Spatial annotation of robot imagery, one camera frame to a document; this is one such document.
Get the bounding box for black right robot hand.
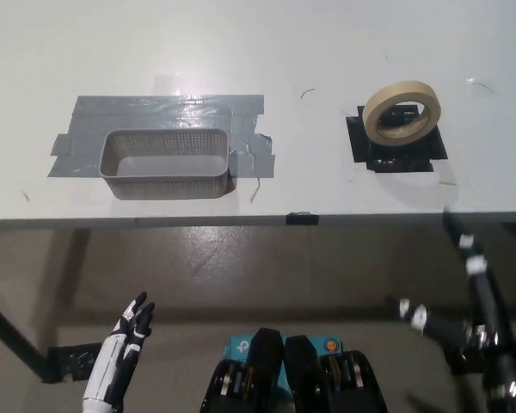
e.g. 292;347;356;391
385;209;516;413

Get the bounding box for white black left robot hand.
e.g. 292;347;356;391
82;291;156;408

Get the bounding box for beige masking tape roll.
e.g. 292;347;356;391
361;80;442;145

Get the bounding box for black robot torso blocks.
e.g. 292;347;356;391
200;327;389;413

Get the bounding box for small grey mesh container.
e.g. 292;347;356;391
97;128;230;201

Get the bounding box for black table leg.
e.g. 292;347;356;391
0;292;49;383

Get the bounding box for teal cardboard box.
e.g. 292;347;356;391
222;334;343;413

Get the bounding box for grey duct tape patch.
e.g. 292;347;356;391
46;94;277;179

